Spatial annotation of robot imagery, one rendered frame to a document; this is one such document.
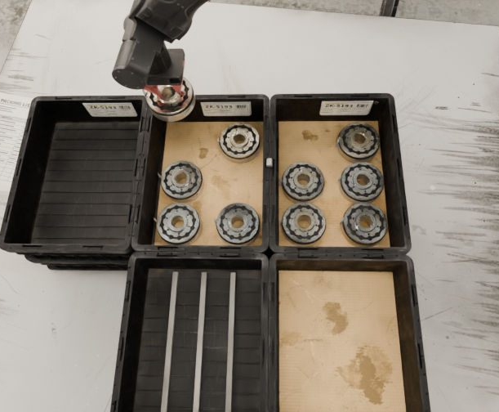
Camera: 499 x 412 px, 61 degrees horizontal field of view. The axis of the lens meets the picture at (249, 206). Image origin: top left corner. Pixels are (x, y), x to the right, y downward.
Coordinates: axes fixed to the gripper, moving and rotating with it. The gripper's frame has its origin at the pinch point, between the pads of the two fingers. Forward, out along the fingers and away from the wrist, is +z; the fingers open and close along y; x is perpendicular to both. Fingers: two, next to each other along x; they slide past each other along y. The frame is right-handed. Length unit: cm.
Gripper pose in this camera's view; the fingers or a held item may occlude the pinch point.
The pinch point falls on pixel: (167, 90)
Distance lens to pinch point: 94.5
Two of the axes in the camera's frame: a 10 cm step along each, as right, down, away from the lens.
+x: 0.4, -9.5, 3.2
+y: 10.0, 0.2, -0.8
